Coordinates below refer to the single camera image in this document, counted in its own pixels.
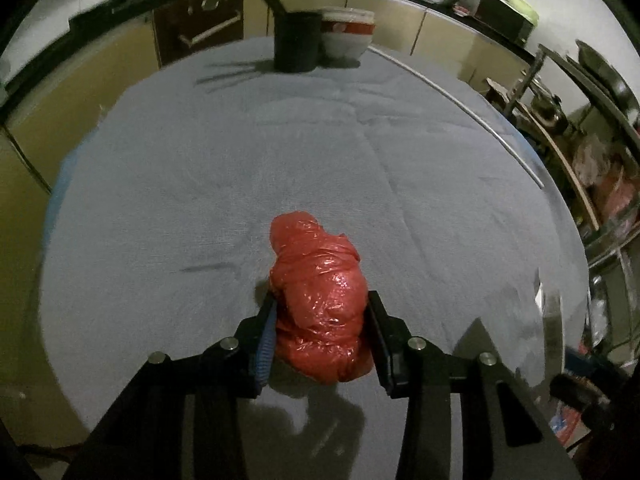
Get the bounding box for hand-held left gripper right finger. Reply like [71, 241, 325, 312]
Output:
[366, 290, 583, 480]

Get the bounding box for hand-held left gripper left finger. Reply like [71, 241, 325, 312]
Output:
[62, 292, 278, 480]

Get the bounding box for red plastic bag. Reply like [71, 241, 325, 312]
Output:
[267, 211, 373, 386]

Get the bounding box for metal kitchen rack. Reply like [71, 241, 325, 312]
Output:
[487, 40, 640, 361]

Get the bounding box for pink plastic bag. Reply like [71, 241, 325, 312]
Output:
[592, 165, 640, 226]

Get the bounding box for white plastic bag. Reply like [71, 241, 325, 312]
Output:
[572, 137, 618, 186]

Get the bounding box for long white rod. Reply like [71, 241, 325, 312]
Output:
[367, 45, 546, 190]

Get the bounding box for blue under cloth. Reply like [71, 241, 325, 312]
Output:
[45, 150, 81, 241]

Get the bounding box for stainless steel pot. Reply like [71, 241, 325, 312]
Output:
[530, 92, 568, 133]

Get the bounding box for large white bowl red pattern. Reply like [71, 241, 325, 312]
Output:
[322, 30, 373, 61]

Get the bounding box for dark chopstick holder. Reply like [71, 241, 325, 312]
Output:
[272, 10, 323, 73]

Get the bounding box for yellow kitchen base cabinets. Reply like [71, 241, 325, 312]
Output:
[0, 0, 541, 451]

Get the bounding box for metal basin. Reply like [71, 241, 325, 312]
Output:
[575, 39, 640, 121]

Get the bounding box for microwave oven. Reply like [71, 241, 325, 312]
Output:
[457, 0, 533, 43]

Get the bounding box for green bundle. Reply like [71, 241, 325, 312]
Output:
[500, 0, 541, 26]

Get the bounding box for gas stove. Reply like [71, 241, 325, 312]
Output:
[67, 0, 151, 26]

